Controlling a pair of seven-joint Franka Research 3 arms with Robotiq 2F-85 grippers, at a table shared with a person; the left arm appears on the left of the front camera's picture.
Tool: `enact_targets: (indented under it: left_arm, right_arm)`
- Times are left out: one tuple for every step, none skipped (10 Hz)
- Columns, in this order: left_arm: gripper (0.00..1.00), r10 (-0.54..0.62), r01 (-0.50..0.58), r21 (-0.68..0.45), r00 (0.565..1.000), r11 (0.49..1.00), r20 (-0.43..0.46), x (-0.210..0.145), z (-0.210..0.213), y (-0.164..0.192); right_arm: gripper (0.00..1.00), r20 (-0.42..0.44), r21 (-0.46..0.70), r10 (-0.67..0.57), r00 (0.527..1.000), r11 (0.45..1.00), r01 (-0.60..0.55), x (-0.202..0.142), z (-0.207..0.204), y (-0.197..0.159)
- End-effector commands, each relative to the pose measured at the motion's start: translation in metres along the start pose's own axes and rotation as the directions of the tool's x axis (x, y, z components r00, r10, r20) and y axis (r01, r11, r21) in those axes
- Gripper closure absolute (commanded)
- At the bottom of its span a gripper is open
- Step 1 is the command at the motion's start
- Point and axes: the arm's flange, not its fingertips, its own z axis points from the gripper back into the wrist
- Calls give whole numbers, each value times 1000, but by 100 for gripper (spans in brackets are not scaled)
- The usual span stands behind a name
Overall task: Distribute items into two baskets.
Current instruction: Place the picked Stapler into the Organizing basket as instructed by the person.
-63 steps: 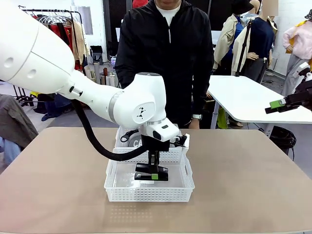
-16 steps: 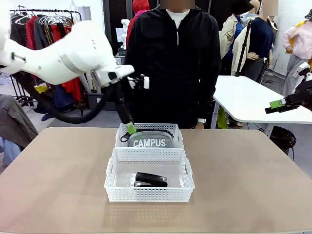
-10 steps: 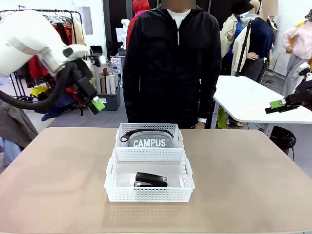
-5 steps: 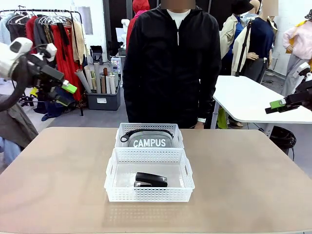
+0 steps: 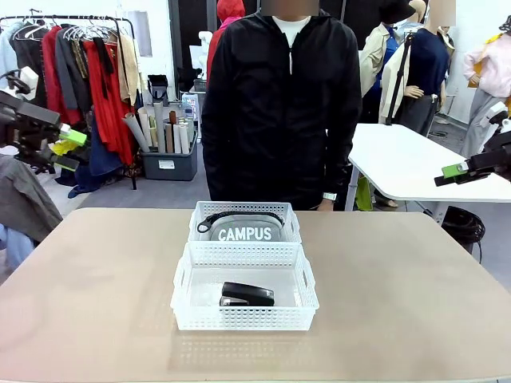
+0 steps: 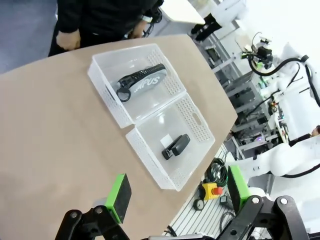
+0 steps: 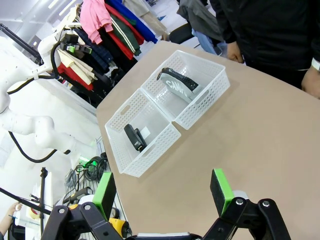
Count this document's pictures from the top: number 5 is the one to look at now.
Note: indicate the grey storage bin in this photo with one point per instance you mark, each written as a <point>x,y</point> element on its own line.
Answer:
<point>175,167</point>

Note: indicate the green bag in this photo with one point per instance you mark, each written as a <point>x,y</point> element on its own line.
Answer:
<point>364,195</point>

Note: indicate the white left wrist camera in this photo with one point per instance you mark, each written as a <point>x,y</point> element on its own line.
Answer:
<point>28,81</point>

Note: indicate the black garment pile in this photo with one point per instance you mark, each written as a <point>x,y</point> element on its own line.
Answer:
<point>81,177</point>

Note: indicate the white perforated plastic basket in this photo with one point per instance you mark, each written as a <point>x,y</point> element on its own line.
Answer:
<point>223,207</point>
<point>239,319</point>

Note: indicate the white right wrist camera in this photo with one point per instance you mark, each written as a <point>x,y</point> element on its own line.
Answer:
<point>497,111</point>

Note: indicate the blue denim garment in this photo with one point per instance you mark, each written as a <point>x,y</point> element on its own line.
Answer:
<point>100,159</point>

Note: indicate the grey CAMPUS zipper pencil case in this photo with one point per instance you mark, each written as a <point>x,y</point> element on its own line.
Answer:
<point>243,233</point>

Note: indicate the mannequin in beige trench coat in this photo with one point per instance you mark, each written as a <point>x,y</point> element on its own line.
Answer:
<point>375,60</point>

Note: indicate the red hanging coat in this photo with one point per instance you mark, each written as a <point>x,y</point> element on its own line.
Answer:
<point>50,80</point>

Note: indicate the tall grey cardboard tube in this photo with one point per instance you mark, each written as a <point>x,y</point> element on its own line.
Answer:
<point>159,127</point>

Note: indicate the person left forearm black sleeve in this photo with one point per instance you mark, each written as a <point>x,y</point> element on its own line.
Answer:
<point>339,167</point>

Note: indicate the person in black jacket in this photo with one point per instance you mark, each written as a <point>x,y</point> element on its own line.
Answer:
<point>279,99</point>

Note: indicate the cream paper roll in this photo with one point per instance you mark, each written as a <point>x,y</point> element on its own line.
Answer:
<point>144,127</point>

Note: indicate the grey hanging jacket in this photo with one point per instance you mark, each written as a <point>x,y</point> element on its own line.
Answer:
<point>66,72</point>

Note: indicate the red hanging dress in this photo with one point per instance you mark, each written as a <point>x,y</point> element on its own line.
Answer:
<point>112,119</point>

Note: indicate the slanted grey paper roll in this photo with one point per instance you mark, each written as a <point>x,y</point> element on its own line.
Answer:
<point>135,133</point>

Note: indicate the white background table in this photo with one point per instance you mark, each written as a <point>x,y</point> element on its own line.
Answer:
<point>399,167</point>

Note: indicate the silver wristwatch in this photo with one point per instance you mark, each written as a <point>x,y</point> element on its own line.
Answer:
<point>329,196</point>

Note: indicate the person right forearm black sleeve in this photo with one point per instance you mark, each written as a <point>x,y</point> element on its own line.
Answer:
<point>211,167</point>

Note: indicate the mannequin in navy top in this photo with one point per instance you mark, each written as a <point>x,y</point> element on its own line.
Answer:
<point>427,60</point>

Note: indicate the black stapler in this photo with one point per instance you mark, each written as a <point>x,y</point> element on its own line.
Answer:
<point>247,293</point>

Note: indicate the clear plastic drawer box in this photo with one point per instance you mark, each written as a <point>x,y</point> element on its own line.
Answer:
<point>189,107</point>

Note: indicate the grey wall panel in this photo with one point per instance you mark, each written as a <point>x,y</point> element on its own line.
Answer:
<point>139,34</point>

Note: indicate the light blue cloth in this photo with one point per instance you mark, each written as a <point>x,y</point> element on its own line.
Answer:
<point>12,247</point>

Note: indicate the grey draped garment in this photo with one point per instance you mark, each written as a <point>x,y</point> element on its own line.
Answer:
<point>24,199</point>

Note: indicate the dark hanging garment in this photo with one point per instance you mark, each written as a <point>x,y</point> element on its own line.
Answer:
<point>40,60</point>

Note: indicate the mannequin in red hood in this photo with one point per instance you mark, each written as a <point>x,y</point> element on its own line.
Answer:
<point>231,10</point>

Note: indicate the white mannequin torso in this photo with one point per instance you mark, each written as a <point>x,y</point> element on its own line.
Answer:
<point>205,40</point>

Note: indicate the light blue hanging garment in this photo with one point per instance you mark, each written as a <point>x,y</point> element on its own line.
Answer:
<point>8,52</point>

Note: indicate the black tripod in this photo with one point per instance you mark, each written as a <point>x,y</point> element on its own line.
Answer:
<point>401,76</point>

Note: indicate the black metal clothes rack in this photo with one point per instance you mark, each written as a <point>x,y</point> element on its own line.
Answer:
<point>80,18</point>

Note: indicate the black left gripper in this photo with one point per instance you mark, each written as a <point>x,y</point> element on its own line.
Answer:
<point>28,127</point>

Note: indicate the white paper roll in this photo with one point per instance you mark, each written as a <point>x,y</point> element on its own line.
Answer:
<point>177,139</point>
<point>184,139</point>

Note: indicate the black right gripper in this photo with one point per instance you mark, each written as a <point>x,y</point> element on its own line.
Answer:
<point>499,155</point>

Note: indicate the black hanging scarf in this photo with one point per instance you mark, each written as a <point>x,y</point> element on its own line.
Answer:
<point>104,60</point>

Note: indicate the yellow garment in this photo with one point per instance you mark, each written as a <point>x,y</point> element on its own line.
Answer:
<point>60,148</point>

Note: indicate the brown paper roll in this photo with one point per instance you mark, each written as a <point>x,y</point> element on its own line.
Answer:
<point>169,139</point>

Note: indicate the person left hand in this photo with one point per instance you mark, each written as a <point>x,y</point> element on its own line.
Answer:
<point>325,205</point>

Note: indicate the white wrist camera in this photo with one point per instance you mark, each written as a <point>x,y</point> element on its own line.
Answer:
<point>28,81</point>
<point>497,111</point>

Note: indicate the beige hanging garment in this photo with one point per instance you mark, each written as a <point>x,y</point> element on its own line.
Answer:
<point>127,72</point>

